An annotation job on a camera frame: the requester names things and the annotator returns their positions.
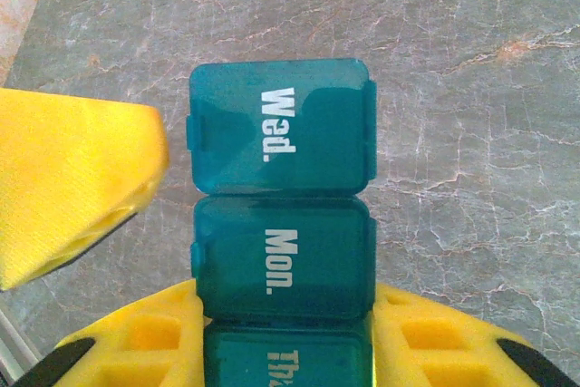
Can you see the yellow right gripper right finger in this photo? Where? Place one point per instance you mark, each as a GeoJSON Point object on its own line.
{"type": "Point", "coordinates": [435, 346]}

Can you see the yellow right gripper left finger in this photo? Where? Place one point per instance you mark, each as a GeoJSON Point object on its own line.
{"type": "Point", "coordinates": [136, 346]}

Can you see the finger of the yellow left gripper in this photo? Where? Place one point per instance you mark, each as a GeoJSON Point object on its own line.
{"type": "Point", "coordinates": [68, 169]}

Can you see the teal weekly pill organizer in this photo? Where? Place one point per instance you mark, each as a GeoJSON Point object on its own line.
{"type": "Point", "coordinates": [281, 246]}

